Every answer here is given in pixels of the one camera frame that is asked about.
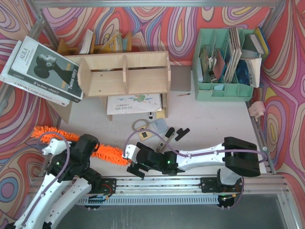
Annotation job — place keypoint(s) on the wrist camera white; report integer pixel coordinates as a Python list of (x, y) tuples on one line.
[(55, 147), (131, 152)]

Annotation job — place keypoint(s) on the grey notebook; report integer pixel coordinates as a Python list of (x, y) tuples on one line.
[(180, 78)]

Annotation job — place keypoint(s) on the spiral sketchbook with frog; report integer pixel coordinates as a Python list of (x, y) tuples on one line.
[(131, 104)]

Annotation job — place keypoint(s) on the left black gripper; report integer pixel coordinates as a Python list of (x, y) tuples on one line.
[(85, 143)]

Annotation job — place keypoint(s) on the small beige box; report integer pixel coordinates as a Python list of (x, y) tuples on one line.
[(144, 135)]

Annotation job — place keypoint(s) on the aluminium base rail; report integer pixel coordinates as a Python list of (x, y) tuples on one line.
[(180, 190)]

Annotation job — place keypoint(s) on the white book under magazine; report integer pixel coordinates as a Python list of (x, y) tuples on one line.
[(6, 78)]

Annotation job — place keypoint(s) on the pink pig figurine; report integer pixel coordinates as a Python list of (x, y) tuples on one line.
[(256, 110)]

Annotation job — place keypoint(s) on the small stapler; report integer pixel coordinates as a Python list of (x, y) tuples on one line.
[(167, 138)]

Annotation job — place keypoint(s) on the blue yellow book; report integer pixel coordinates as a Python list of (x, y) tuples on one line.
[(258, 32)]

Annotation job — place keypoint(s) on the large Twins story magazine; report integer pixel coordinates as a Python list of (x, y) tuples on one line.
[(40, 66)]

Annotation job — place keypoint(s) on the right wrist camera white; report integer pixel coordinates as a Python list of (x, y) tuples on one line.
[(131, 152)]

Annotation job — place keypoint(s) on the blue patterned book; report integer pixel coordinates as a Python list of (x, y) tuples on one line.
[(242, 72)]

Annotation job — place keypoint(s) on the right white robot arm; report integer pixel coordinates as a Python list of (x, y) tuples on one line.
[(235, 157)]

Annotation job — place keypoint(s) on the orange microfiber duster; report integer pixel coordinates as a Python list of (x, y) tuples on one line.
[(106, 153)]

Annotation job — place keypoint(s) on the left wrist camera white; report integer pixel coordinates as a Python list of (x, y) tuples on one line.
[(55, 147)]

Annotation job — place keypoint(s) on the red brown booklet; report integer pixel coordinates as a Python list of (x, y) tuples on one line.
[(220, 65)]

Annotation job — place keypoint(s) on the mint green desk organizer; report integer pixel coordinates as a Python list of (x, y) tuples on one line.
[(206, 86)]

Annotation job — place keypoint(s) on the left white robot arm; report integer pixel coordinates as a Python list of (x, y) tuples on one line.
[(47, 190)]

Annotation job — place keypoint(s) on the black clip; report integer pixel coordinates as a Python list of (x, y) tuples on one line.
[(181, 133)]

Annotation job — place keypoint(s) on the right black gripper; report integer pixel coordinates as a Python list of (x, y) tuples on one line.
[(141, 159)]

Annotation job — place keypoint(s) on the white open book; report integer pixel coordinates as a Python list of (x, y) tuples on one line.
[(254, 67)]

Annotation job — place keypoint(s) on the light wooden bookshelf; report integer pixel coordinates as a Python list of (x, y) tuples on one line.
[(127, 73)]

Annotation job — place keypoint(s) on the grey book on organizer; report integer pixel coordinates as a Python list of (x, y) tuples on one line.
[(252, 43)]

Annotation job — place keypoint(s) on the white book in rack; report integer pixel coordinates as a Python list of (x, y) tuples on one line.
[(85, 45)]

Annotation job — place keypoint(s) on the yellow book in rack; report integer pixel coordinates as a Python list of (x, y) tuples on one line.
[(113, 45)]

